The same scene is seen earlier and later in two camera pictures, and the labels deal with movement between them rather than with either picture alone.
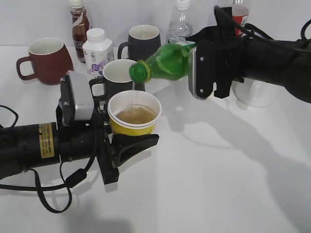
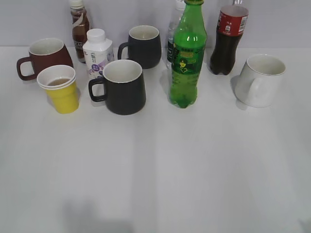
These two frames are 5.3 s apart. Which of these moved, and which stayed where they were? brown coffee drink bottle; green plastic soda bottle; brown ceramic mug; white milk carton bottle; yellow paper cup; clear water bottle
Moved: yellow paper cup; green plastic soda bottle
Stayed: brown coffee drink bottle; clear water bottle; white milk carton bottle; brown ceramic mug
